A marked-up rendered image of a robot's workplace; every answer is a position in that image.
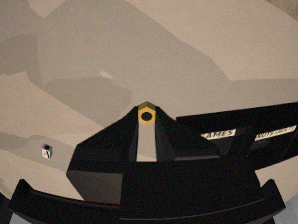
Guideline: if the yellow hex nut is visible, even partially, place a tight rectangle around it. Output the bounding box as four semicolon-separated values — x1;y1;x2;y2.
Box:
137;101;156;125

